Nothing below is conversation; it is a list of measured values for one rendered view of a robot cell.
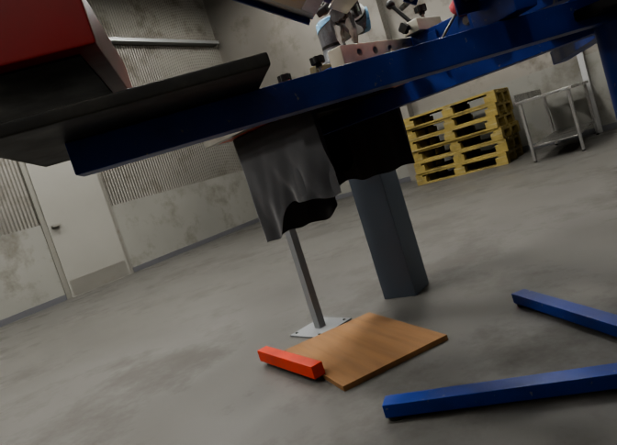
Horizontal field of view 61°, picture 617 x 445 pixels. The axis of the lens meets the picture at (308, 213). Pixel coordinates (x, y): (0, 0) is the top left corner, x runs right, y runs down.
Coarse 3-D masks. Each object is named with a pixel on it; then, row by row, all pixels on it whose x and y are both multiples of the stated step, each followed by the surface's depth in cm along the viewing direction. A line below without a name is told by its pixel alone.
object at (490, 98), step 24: (480, 96) 743; (504, 96) 773; (408, 120) 776; (432, 120) 757; (456, 120) 780; (480, 120) 720; (504, 120) 741; (432, 144) 809; (456, 144) 750; (480, 144) 730; (504, 144) 713; (432, 168) 784; (456, 168) 755; (480, 168) 741
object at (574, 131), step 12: (576, 84) 626; (516, 96) 636; (528, 96) 688; (540, 96) 611; (588, 96) 723; (576, 120) 600; (528, 132) 630; (552, 132) 758; (564, 132) 687; (576, 132) 635; (540, 144) 629
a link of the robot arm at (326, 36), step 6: (324, 18) 254; (318, 24) 257; (324, 24) 254; (330, 24) 254; (318, 30) 258; (324, 30) 255; (330, 30) 254; (324, 36) 256; (330, 36) 255; (324, 42) 257; (330, 42) 255
